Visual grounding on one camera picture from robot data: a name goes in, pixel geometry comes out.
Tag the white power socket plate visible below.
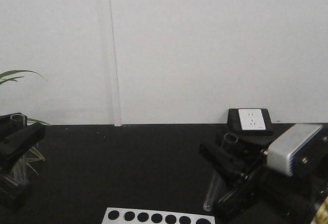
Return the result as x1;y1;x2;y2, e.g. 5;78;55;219
238;109;266;131

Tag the green potted spider plant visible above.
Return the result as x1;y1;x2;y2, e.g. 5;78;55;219
1;70;50;175

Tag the black wall socket box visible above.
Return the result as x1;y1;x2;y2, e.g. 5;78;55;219
227;108;274;136

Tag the white test tube rack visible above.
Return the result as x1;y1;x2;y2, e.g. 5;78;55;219
101;207;216;224

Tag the glass test tube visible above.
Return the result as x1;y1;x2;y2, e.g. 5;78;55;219
10;113;28;185
200;132;238;212

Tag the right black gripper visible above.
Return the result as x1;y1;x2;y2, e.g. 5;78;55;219
199;124;327;223

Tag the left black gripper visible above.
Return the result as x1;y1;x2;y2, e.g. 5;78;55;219
1;123;46;211

